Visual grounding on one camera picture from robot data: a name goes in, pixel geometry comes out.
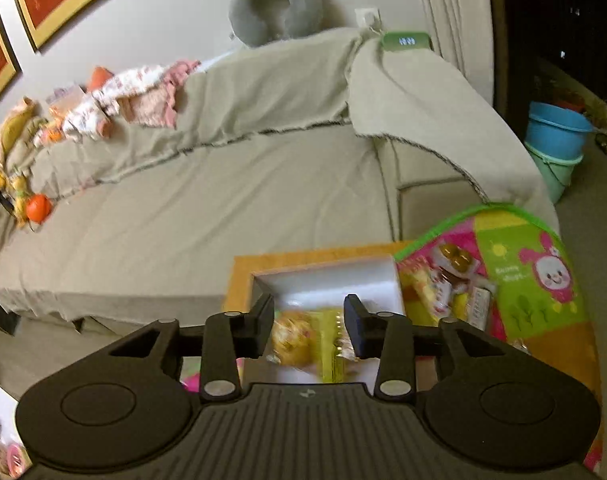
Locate yellow snack bar packet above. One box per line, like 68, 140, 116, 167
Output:
311, 308, 346, 384

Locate round bun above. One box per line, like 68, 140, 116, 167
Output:
269, 310, 315, 368

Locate pink cardboard box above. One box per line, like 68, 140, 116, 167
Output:
242, 256, 404, 390

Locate brown spiral cookie pack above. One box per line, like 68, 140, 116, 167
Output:
466, 276, 497, 330

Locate brown pastries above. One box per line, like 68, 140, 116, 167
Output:
431, 243, 480, 278

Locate crumbly cake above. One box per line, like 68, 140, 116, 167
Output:
398, 263, 453, 323

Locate beige sofa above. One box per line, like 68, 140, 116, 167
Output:
0, 124, 506, 324

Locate colourful cartoon play mat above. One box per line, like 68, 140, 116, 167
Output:
169, 205, 601, 479

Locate orange toy ball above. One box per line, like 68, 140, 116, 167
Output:
26, 194, 53, 224

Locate green plastic basin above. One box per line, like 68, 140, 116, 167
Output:
525, 142, 583, 204

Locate pink baby clothes pile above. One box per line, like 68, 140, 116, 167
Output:
34, 60, 200, 145

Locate beige throw blanket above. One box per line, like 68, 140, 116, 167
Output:
6, 29, 557, 226

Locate blue plastic basin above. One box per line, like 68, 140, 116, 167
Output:
525, 102, 593, 160

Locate green digital clock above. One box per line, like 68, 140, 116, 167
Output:
381, 30, 433, 52

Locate grey neck pillow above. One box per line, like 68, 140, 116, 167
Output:
229, 0, 324, 48

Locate white wall socket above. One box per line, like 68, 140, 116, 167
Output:
354, 8, 381, 30

